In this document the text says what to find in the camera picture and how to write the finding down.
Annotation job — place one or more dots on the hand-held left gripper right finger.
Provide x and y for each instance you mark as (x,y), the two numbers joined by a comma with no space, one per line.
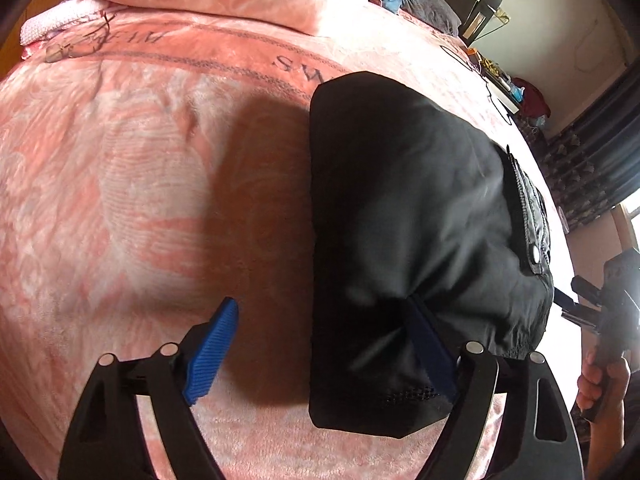
(432,360)

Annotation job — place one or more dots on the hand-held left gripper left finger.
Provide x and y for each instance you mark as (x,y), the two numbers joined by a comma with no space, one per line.
(210,355)

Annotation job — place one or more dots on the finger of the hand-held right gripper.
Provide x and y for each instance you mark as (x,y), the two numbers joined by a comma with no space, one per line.
(587,287)
(575,312)

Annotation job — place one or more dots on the black pants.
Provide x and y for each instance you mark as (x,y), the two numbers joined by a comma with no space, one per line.
(400,185)

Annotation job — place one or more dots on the person's right forearm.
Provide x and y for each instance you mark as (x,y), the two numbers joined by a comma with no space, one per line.
(617,432)

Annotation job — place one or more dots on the person's right hand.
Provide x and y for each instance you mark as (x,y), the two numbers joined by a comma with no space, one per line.
(607,380)

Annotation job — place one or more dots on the window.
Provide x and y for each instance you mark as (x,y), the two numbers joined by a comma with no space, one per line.
(631,227)

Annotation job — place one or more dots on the dark floral curtain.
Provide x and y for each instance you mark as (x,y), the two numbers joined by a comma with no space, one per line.
(590,165)

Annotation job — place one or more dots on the pink floral blanket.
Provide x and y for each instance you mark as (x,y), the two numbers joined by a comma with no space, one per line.
(150,185)

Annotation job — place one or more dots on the dark red garment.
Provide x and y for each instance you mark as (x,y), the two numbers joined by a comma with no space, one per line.
(534,100)

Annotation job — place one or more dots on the black desk with white edge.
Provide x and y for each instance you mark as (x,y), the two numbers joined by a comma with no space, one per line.
(502,97)

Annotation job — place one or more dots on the small orange object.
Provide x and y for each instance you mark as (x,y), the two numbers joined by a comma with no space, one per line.
(472,53)

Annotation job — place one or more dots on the black headboard with white strip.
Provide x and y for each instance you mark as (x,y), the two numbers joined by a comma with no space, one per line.
(477,15)

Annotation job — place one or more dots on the grey patterned pillow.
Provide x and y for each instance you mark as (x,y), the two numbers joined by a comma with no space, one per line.
(430,5)

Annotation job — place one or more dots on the white knitted cloth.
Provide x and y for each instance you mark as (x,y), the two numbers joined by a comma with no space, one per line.
(52,20)

